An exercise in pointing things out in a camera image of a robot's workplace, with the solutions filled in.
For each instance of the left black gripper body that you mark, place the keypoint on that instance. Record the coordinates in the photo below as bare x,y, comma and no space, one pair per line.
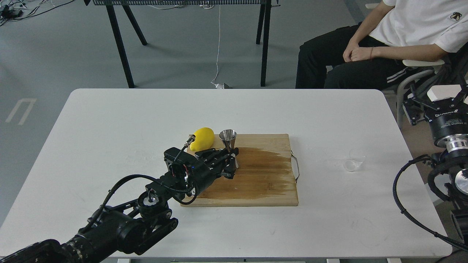
186,174

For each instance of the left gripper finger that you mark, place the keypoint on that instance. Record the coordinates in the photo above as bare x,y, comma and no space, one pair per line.
228,168
214,154

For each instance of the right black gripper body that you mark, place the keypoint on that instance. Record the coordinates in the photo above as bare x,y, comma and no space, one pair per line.
448,128

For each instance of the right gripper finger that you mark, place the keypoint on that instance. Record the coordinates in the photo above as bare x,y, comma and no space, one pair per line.
460,92
424,105

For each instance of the steel jigger measuring cup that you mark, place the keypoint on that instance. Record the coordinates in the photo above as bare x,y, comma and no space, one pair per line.
228,138

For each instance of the small clear glass cup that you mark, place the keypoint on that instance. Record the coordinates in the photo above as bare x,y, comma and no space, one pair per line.
355,160

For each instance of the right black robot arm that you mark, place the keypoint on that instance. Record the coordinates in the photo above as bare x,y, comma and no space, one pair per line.
448,182

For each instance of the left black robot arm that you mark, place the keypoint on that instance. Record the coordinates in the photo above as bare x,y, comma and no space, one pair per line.
135,226

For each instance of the yellow lemon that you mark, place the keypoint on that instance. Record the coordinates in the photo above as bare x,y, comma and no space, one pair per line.
204,139

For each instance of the white side table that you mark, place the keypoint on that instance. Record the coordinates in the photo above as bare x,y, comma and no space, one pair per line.
440,92

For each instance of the wooden cutting board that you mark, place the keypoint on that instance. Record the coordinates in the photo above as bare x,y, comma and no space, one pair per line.
264,177

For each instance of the seated person white shirt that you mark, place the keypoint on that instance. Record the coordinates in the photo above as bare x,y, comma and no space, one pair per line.
326,62

